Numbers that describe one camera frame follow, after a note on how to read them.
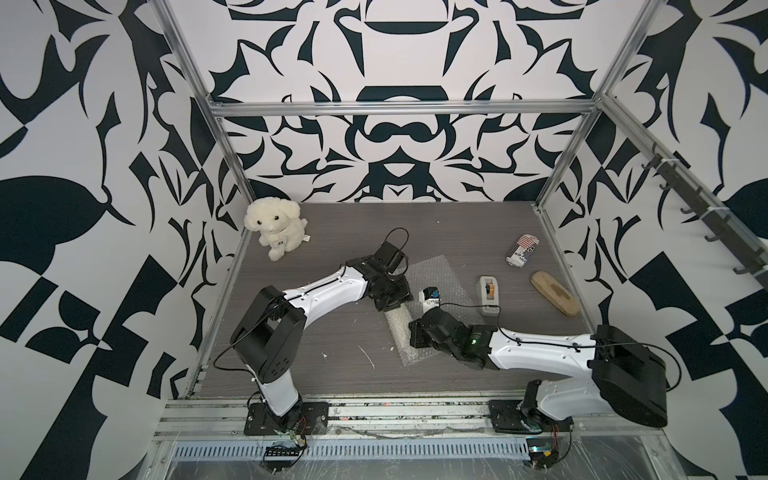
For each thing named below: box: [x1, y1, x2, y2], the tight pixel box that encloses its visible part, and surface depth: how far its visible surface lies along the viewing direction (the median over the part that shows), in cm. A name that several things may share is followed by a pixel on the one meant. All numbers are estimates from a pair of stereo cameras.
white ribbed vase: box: [384, 305, 415, 353], surface depth 86 cm
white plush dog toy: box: [244, 197, 310, 261], surface depth 95 cm
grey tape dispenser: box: [480, 275, 500, 316], surface depth 93 cm
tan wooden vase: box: [530, 271, 581, 317], surface depth 96 cm
